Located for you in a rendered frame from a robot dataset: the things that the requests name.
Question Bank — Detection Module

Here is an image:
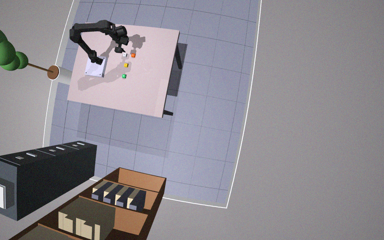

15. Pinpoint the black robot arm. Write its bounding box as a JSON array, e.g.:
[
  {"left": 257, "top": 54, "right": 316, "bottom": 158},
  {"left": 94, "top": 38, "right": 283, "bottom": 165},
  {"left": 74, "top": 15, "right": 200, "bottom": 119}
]
[{"left": 69, "top": 20, "right": 129, "bottom": 65}]

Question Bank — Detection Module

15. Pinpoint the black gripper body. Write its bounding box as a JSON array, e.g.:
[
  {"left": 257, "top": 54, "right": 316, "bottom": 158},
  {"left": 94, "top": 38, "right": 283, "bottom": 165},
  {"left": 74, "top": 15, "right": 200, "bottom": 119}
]
[{"left": 112, "top": 36, "right": 123, "bottom": 53}]

